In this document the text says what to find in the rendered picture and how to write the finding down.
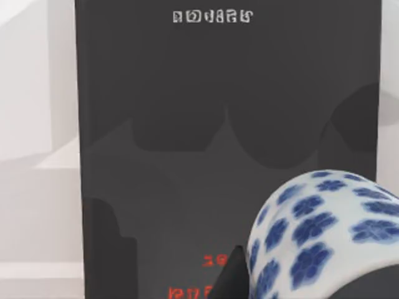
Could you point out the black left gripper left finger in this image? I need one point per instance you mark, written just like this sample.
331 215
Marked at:
232 277

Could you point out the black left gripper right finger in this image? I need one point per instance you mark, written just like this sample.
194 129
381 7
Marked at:
371 285

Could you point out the white and blue flowered cup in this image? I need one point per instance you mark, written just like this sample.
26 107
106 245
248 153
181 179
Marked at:
315 230

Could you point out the black book with lettering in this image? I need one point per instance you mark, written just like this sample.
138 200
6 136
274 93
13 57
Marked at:
193 93

